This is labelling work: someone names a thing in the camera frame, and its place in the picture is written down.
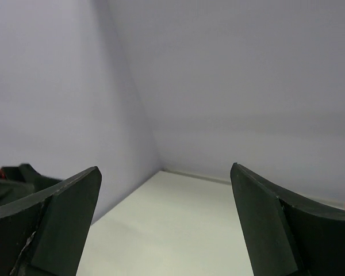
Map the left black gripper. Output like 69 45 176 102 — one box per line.
0 163 62 206

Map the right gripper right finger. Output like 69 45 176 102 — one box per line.
230 163 345 276

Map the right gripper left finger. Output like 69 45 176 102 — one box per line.
0 167 101 275

